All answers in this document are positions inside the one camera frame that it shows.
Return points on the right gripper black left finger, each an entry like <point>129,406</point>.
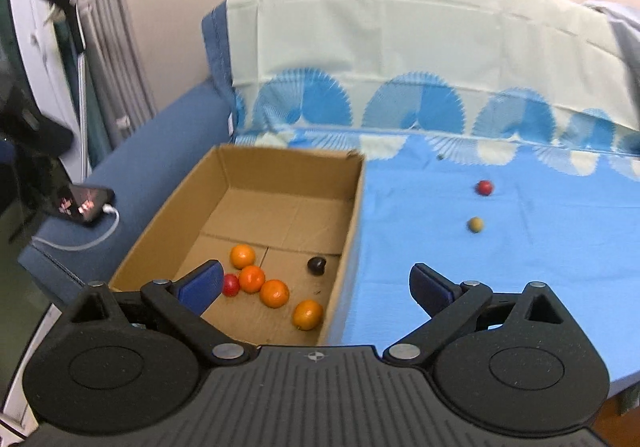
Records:
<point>116,362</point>

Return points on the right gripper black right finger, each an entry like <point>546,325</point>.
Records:
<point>509,362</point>

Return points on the red cherry tomato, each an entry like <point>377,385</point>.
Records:
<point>231,285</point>

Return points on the dark plum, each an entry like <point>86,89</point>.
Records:
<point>316,265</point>

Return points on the yellow round fruit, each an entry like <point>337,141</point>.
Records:
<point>476,224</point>

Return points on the orange tangerine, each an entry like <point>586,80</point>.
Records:
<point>241,256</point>
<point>251,279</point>
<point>274,293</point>
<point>307,315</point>

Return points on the black smartphone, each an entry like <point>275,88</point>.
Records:
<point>79,204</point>

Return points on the red tomato with stem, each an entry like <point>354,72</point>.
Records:
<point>484,187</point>

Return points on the blue sofa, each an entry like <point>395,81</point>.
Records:
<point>142,172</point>

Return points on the brown cardboard box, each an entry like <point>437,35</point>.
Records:
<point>294,212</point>

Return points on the black phone stand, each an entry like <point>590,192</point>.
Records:
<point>32,145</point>

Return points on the blue white patterned cloth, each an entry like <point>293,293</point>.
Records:
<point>541,97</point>

